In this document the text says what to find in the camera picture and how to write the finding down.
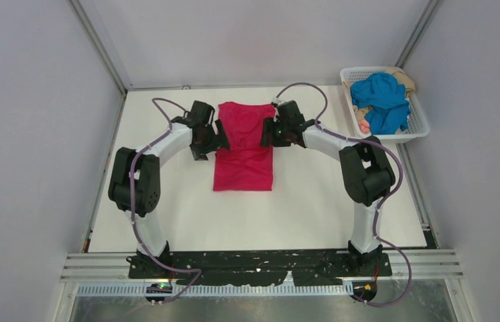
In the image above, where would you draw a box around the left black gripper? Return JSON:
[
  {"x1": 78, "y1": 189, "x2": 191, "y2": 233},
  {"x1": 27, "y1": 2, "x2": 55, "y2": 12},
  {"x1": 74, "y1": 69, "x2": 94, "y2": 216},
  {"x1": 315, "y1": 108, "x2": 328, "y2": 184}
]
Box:
[{"x1": 191, "y1": 119, "x2": 229, "y2": 161}]

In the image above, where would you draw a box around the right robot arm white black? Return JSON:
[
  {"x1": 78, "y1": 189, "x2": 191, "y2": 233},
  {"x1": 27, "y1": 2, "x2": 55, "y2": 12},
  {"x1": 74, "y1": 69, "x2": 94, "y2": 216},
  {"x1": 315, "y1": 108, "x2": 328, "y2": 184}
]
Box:
[{"x1": 260, "y1": 99, "x2": 395, "y2": 276}]

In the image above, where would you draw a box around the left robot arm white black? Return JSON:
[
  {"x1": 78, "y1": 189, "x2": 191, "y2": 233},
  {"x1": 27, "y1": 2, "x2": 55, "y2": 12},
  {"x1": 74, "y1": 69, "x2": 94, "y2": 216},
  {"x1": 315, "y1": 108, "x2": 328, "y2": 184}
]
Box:
[{"x1": 108, "y1": 101, "x2": 230, "y2": 278}]

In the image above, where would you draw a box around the salmon pink t shirt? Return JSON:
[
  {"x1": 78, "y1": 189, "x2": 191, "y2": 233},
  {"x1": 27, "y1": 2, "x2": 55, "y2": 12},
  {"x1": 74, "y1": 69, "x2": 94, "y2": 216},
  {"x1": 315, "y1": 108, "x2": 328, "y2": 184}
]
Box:
[{"x1": 358, "y1": 119, "x2": 371, "y2": 134}]

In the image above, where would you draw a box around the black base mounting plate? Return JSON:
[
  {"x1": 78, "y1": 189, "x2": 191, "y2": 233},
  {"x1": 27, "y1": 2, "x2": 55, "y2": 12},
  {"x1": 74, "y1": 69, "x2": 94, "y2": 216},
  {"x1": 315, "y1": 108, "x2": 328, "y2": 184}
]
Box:
[{"x1": 126, "y1": 249, "x2": 392, "y2": 286}]

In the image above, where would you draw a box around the blue t shirt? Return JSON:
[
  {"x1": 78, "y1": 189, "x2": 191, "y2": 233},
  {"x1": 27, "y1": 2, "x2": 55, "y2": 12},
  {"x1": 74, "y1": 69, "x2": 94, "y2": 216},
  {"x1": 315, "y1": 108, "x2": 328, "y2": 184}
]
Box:
[{"x1": 350, "y1": 72, "x2": 411, "y2": 136}]

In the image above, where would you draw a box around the beige t shirt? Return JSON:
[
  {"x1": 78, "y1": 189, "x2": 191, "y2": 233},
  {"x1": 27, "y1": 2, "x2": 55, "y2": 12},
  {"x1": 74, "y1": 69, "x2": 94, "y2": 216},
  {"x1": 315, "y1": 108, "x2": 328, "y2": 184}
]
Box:
[{"x1": 340, "y1": 66, "x2": 416, "y2": 127}]

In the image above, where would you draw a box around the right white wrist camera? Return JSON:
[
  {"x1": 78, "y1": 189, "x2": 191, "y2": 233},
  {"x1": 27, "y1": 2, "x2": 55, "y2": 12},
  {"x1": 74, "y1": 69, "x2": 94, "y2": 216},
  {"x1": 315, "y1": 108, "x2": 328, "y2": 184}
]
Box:
[{"x1": 271, "y1": 97, "x2": 283, "y2": 107}]

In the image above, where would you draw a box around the aluminium frame rail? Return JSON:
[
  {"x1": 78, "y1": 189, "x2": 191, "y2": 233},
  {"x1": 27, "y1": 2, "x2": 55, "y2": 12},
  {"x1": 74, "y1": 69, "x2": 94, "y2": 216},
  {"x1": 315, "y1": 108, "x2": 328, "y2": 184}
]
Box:
[{"x1": 60, "y1": 249, "x2": 464, "y2": 282}]

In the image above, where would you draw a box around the white slotted cable duct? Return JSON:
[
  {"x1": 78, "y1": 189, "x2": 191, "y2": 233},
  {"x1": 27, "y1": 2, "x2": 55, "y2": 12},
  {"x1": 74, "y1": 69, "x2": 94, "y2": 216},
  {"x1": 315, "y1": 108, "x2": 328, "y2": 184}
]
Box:
[{"x1": 76, "y1": 282, "x2": 353, "y2": 297}]

